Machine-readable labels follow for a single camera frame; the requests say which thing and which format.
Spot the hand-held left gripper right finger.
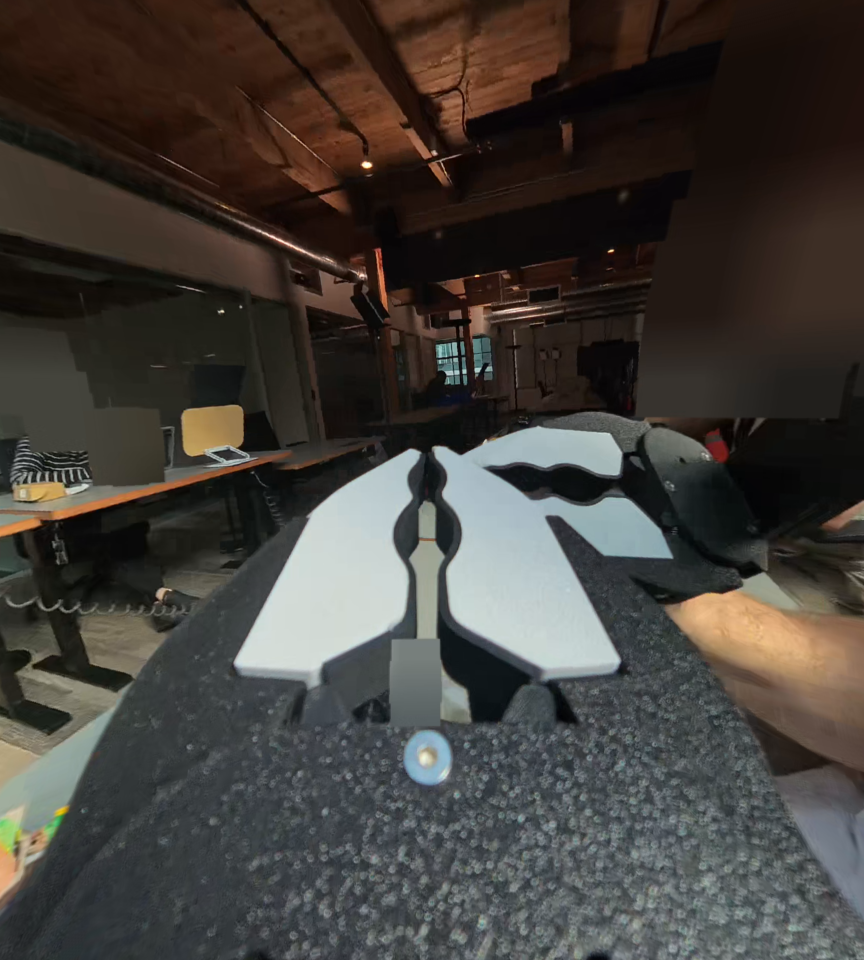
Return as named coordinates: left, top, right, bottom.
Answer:
left=432, top=444, right=625, bottom=684

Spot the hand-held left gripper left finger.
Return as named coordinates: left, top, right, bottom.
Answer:
left=234, top=447, right=427, bottom=688

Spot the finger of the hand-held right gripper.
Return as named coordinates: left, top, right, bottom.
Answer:
left=542, top=492, right=676, bottom=562
left=467, top=428, right=626, bottom=481

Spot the person's right forearm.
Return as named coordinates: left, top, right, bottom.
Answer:
left=665, top=590, right=864, bottom=784

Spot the dark framed window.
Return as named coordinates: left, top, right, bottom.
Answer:
left=432, top=336, right=496, bottom=388

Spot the wooden seat chair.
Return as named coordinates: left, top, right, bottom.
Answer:
left=180, top=404, right=248, bottom=456

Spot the long wood edged desk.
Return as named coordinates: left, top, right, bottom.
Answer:
left=0, top=435, right=388, bottom=736

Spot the black hanging monitor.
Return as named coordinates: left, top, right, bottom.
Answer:
left=350, top=285, right=392, bottom=328

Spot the striped black white cloth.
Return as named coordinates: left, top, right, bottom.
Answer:
left=9, top=435, right=95, bottom=489

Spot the large plain white paper bag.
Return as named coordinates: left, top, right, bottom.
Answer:
left=777, top=765, right=864, bottom=960

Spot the black coiled cable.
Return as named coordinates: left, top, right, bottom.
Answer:
left=0, top=578, right=200, bottom=619

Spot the long ceiling duct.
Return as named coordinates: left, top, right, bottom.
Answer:
left=0, top=75, right=365, bottom=286

